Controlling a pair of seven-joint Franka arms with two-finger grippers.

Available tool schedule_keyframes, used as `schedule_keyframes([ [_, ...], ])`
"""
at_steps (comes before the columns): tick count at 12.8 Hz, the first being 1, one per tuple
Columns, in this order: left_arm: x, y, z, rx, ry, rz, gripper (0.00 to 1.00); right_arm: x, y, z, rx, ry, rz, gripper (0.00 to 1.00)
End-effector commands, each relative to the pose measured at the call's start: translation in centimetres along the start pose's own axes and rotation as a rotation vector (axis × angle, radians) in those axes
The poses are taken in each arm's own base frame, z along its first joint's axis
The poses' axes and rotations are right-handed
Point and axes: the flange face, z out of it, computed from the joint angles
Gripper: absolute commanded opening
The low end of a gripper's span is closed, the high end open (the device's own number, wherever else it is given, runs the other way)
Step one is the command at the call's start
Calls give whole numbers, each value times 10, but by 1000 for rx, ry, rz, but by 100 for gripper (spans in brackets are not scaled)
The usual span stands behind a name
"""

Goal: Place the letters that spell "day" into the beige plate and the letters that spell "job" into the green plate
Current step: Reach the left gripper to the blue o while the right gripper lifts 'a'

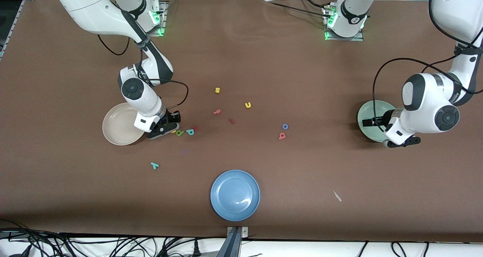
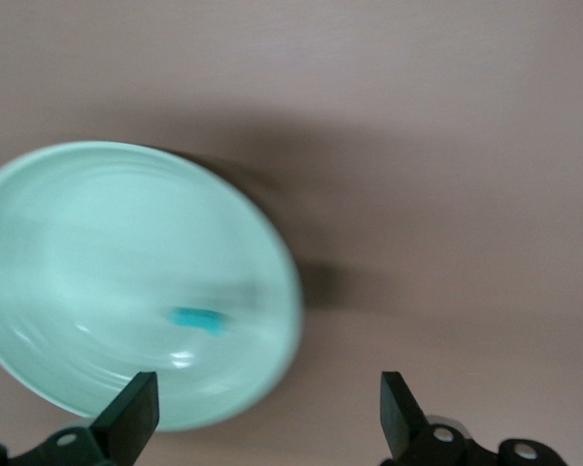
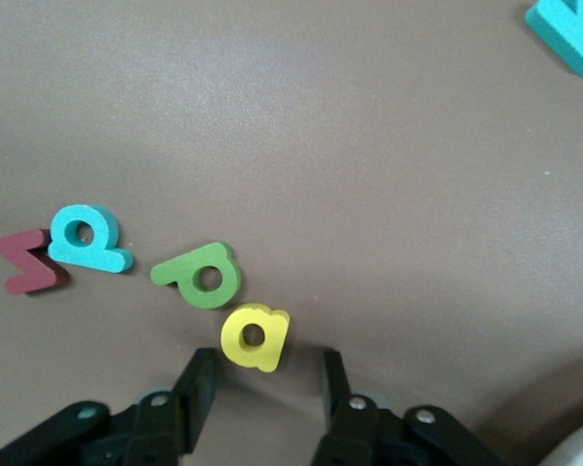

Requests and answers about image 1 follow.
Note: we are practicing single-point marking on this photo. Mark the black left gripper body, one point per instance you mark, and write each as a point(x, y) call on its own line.
point(385, 119)

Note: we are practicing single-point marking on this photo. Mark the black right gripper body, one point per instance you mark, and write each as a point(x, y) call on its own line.
point(170, 117)

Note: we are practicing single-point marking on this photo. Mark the green letter d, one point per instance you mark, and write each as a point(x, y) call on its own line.
point(180, 133)

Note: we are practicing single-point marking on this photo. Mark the teal letter Y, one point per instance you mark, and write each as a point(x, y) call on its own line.
point(154, 165)

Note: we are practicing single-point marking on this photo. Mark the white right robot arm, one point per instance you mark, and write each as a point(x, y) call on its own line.
point(139, 94)

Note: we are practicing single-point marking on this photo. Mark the light green plate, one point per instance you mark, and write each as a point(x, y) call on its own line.
point(368, 134)

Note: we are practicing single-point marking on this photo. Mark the teal letter P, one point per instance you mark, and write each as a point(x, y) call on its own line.
point(190, 132)

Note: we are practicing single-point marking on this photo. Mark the beige brown plate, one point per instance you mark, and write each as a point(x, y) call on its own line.
point(117, 125)

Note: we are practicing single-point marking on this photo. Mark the white paper scrap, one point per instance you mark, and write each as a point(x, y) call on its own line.
point(337, 196)

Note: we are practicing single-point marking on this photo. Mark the brown table cover sheet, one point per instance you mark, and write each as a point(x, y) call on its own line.
point(241, 53)

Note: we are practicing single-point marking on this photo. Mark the blue plate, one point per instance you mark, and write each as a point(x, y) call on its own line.
point(235, 195)

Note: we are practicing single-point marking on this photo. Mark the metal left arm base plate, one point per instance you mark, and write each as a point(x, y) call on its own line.
point(328, 38)

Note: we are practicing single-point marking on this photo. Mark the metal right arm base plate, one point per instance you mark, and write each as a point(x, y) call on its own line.
point(163, 19)

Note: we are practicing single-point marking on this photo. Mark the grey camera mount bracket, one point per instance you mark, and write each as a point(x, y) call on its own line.
point(234, 242)

